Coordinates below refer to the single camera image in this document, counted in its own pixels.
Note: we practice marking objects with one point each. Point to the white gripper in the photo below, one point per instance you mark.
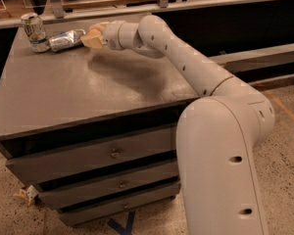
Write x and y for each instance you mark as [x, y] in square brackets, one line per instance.
[111, 35]

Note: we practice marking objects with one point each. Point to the orange fruit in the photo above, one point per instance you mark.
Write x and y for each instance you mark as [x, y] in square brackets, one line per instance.
[94, 31]

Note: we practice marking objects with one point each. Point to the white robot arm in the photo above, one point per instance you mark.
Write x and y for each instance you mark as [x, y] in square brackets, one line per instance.
[215, 135]

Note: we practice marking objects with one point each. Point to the lying silver redbull can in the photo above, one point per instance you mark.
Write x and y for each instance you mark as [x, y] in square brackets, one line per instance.
[66, 40]

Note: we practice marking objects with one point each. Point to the upright green soda can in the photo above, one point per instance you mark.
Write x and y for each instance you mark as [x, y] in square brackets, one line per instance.
[35, 31]

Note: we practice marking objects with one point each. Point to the grey drawer cabinet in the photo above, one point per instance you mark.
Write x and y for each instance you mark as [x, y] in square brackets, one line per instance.
[56, 101]

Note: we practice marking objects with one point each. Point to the top grey drawer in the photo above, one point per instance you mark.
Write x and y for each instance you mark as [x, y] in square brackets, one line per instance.
[51, 165]

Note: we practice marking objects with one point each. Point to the grey drawer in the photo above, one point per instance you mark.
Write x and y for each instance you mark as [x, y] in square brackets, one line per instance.
[121, 204]
[51, 165]
[115, 183]

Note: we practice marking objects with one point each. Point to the middle grey drawer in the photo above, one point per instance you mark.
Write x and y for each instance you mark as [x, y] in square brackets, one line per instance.
[115, 183]

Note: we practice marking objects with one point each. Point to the crumpled paper scrap on floor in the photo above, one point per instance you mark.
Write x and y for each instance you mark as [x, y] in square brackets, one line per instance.
[29, 194]

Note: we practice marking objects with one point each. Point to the bottom grey drawer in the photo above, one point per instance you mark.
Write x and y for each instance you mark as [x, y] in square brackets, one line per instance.
[121, 204]

